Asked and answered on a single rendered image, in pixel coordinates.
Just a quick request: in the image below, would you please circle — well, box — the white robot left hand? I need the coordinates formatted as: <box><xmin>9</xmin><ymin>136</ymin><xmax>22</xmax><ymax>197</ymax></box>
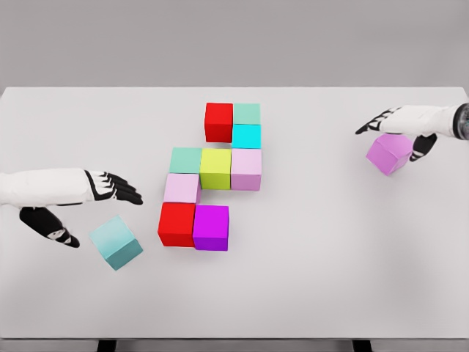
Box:
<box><xmin>14</xmin><ymin>169</ymin><xmax>144</xmax><ymax>249</ymax></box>

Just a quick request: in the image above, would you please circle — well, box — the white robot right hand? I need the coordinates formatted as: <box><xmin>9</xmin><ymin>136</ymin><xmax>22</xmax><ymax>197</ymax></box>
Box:
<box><xmin>355</xmin><ymin>105</ymin><xmax>443</xmax><ymax>163</ymax></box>

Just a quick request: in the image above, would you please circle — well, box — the violet cube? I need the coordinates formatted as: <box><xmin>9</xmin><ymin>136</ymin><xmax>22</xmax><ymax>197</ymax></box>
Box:
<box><xmin>365</xmin><ymin>133</ymin><xmax>414</xmax><ymax>177</ymax></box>

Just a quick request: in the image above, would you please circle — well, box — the teal cube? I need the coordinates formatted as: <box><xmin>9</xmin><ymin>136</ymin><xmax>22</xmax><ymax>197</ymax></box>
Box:
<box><xmin>88</xmin><ymin>214</ymin><xmax>144</xmax><ymax>272</ymax></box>

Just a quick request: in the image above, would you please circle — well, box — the light pink cube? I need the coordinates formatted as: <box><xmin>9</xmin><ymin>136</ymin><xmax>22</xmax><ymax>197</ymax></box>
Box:
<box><xmin>229</xmin><ymin>147</ymin><xmax>263</xmax><ymax>192</ymax></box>
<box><xmin>163</xmin><ymin>172</ymin><xmax>203</xmax><ymax>205</ymax></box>

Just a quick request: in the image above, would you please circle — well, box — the red cube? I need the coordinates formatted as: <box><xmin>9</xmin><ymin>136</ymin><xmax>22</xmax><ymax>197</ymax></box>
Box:
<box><xmin>204</xmin><ymin>102</ymin><xmax>235</xmax><ymax>144</ymax></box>
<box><xmin>157</xmin><ymin>202</ymin><xmax>197</xmax><ymax>248</ymax></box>

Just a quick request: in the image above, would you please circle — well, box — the mint green cube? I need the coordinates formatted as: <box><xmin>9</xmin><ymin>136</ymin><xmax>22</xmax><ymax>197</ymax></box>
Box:
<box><xmin>169</xmin><ymin>147</ymin><xmax>204</xmax><ymax>175</ymax></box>
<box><xmin>232</xmin><ymin>103</ymin><xmax>262</xmax><ymax>127</ymax></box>

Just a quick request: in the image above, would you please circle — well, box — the magenta cube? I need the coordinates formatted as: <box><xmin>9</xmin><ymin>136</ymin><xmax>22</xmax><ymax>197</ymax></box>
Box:
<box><xmin>192</xmin><ymin>205</ymin><xmax>230</xmax><ymax>252</ymax></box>

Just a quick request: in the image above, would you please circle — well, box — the yellow-green cube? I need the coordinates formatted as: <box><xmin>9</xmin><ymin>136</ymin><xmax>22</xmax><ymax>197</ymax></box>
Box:
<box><xmin>199</xmin><ymin>147</ymin><xmax>233</xmax><ymax>191</ymax></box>

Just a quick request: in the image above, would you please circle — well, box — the cyan cube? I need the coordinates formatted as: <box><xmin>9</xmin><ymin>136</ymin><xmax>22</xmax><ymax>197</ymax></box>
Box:
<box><xmin>231</xmin><ymin>124</ymin><xmax>262</xmax><ymax>150</ymax></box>

